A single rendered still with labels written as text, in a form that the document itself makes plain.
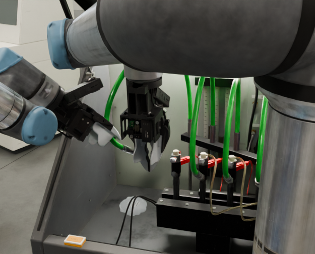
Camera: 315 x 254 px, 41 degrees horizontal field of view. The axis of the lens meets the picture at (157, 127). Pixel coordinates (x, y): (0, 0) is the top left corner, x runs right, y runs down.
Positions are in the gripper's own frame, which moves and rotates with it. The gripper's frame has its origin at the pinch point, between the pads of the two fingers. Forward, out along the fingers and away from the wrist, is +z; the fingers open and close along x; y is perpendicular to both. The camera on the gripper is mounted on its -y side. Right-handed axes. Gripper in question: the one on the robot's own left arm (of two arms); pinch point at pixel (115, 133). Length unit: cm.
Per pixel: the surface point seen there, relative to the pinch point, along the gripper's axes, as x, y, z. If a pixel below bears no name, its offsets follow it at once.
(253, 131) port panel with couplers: 1, -28, 45
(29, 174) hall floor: -248, 10, 87
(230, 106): 22.9, -16.8, 11.1
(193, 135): 18.9, -6.3, 8.4
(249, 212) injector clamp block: 16.6, -0.2, 40.6
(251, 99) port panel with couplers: 2, -36, 37
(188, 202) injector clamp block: 2.2, 4.4, 31.7
